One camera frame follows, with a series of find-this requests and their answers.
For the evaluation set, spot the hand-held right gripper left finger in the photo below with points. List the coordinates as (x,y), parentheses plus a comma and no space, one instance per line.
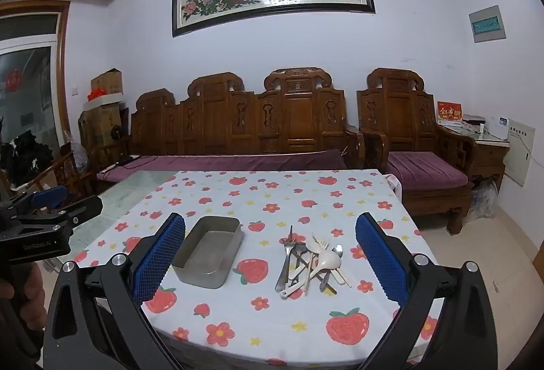
(157,255)

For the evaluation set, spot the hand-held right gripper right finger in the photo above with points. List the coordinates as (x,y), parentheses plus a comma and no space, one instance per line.
(380,255)

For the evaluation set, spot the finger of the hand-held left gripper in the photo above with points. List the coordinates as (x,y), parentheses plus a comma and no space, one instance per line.
(49,198)
(83,210)

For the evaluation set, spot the white plastic spoon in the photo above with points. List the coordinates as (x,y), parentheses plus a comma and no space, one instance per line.
(329,263)

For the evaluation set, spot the metal tray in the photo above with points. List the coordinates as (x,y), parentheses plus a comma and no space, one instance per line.
(208,244)

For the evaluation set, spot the person's left hand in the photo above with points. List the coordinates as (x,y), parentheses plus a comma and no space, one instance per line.
(29,289)

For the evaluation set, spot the wooden chair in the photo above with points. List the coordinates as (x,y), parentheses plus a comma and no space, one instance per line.
(70,170)

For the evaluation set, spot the dark cloth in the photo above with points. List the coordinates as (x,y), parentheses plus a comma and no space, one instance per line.
(25,161)

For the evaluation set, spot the clear plastic bag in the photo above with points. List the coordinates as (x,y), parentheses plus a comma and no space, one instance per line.
(80,157)
(484,200)

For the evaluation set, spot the white plastic stool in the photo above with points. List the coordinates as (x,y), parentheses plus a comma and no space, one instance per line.
(394,185)

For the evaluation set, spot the small black fan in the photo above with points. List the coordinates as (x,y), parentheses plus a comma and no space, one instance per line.
(117,134)

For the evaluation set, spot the large cardboard box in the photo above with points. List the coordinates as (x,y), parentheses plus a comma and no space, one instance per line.
(102,127)

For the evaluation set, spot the purple armchair cushion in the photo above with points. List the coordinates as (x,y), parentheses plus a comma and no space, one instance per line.
(420,170)

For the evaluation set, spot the strawberry print tablecloth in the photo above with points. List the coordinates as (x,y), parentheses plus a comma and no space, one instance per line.
(297,200)

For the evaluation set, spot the purple sofa cushion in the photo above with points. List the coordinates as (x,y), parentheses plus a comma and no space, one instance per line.
(212,161)

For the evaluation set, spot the white storage box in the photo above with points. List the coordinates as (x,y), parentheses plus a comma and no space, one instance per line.
(108,102)

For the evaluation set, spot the orange object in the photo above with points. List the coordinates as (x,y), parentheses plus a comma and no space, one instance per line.
(95,93)

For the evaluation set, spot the small cardboard box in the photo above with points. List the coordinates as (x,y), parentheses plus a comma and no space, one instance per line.
(108,81)

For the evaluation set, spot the wooden framed glass door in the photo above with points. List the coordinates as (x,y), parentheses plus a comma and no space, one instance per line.
(61,55)

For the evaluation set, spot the carved wooden armchair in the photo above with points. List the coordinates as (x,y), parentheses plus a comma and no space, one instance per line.
(395,110)

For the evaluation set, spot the wooden side table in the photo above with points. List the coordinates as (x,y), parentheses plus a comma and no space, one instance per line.
(488,157)

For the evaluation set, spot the red box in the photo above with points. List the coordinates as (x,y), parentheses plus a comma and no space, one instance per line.
(449,113)

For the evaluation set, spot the carved wooden sofa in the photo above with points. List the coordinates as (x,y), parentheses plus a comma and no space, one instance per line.
(297,119)

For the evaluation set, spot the white box device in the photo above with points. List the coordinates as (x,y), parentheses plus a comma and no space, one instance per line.
(497,127)

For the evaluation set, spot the white wall cabinet door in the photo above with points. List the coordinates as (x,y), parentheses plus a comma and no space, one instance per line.
(522,153)

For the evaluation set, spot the grey wall panel box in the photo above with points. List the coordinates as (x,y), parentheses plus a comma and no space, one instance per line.
(488,23)

